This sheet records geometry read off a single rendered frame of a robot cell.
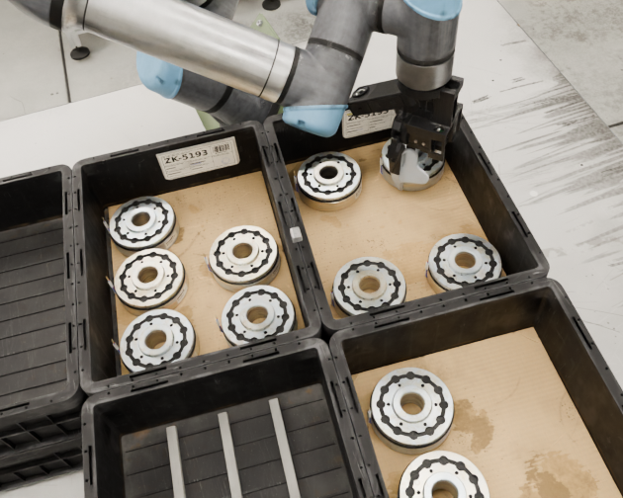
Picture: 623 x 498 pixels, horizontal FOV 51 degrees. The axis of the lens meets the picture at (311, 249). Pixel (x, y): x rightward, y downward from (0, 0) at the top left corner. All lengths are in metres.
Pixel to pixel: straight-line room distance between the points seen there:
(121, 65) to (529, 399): 2.28
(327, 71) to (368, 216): 0.28
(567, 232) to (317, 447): 0.61
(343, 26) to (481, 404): 0.50
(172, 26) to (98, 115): 0.72
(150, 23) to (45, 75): 2.12
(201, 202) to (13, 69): 2.02
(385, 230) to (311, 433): 0.34
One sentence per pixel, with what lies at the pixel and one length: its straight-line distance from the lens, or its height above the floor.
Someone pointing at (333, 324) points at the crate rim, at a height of 0.93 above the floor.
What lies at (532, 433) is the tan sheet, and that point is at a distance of 0.87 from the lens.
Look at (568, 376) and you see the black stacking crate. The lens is 0.89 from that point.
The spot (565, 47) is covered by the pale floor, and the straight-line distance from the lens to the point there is 2.77.
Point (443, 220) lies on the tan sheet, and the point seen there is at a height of 0.83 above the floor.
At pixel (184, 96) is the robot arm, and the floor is 0.89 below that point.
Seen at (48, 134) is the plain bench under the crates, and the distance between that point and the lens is 1.50.
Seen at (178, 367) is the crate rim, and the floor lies 0.93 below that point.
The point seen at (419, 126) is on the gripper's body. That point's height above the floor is 0.99.
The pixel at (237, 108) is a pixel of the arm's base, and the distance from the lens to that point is 1.22.
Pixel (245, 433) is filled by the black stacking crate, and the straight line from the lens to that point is 0.86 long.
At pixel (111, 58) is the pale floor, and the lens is 2.88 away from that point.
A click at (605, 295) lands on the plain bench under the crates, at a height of 0.70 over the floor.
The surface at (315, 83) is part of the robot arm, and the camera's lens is 0.82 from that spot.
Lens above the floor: 1.63
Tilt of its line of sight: 54 degrees down
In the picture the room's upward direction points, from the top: 8 degrees counter-clockwise
